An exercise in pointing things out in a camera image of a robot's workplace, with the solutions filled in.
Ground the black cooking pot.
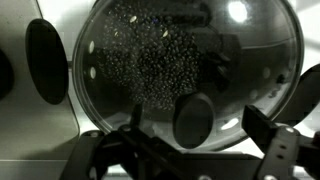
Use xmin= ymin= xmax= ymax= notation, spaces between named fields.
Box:
xmin=25 ymin=0 xmax=320 ymax=153

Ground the white electric stove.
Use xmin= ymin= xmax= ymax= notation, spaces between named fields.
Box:
xmin=0 ymin=0 xmax=320 ymax=180

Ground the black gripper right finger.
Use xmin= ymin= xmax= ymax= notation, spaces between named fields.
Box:
xmin=241 ymin=104 xmax=320 ymax=180

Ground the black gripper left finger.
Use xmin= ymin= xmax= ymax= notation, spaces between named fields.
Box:
xmin=59 ymin=103 xmax=201 ymax=180

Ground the glass pot lid black knob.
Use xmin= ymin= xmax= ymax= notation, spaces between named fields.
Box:
xmin=72 ymin=0 xmax=305 ymax=153

